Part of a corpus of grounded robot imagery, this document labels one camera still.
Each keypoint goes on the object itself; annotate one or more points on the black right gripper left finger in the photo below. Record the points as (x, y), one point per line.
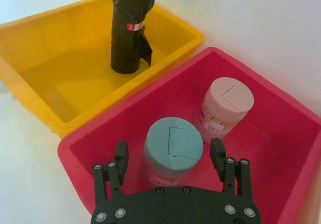
(121, 158)

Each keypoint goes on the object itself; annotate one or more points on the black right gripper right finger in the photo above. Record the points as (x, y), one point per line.
(218, 156)

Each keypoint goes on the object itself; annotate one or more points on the jar with blue lid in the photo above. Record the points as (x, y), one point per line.
(173, 143)

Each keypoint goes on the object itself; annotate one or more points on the red plastic bin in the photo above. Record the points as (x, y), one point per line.
(270, 143)

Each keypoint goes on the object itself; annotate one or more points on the jar with pink lid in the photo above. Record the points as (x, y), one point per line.
(230, 96)

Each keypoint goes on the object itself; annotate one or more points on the yellow plastic bin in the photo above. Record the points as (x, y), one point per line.
(75, 65)

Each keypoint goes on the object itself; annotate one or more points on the black garbage bag roll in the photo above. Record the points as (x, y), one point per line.
(128, 45)

